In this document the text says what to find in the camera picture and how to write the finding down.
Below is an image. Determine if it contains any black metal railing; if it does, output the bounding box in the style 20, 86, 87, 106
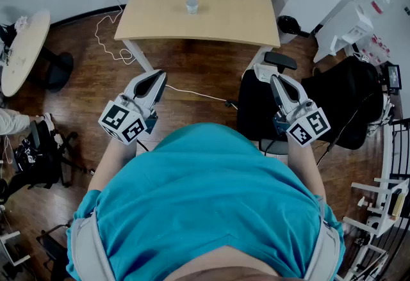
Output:
388, 118, 410, 179

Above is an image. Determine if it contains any black stool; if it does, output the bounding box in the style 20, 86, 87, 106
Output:
36, 223, 72, 275

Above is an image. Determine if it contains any grey right shoulder strap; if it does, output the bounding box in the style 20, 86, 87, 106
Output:
302, 196, 342, 281

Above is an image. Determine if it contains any person's teal shirt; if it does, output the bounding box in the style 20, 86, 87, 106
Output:
65, 122, 347, 281

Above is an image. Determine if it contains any person's neck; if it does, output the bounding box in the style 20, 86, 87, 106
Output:
168, 244, 280, 281

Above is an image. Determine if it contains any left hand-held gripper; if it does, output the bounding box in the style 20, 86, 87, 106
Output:
97, 68, 168, 147

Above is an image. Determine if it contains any person's left forearm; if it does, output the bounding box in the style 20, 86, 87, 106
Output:
87, 137, 142, 193

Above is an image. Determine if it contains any person's right forearm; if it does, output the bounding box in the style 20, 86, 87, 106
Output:
286, 141, 327, 201

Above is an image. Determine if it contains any white shelf frame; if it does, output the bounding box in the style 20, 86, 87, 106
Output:
341, 177, 410, 281

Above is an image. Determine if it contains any round table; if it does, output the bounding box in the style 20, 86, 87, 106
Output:
1, 9, 52, 98

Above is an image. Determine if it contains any white metal frame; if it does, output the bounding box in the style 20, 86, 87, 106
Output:
0, 230, 31, 275

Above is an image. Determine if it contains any black office chair with armrest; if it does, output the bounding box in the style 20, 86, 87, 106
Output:
236, 51, 386, 157

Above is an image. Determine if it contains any black device with screen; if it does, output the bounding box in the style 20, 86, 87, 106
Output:
382, 63, 403, 92

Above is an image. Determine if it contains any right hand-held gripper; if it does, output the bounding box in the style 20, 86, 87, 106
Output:
269, 74, 332, 149

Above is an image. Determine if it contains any white cable with black plug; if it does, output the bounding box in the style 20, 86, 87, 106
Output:
164, 83, 240, 111

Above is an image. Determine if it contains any white cabinet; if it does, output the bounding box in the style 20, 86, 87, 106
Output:
313, 0, 376, 65

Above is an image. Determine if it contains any pale pink flower bunch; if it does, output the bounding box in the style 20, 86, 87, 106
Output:
13, 15, 30, 34

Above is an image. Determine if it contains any black swivel office chair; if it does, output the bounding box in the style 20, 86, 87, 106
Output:
5, 119, 88, 198

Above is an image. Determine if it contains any coiled white cable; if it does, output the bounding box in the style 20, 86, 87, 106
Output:
94, 0, 138, 66

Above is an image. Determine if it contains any white table leg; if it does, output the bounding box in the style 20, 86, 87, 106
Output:
122, 38, 155, 73
241, 45, 274, 81

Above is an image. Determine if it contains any grey shoulder strap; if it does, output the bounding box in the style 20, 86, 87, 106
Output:
70, 209, 117, 281
302, 196, 342, 281

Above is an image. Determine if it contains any black round table base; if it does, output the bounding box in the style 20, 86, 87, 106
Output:
40, 47, 75, 93

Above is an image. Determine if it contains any grey left shoulder strap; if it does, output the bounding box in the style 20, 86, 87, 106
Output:
70, 209, 117, 281

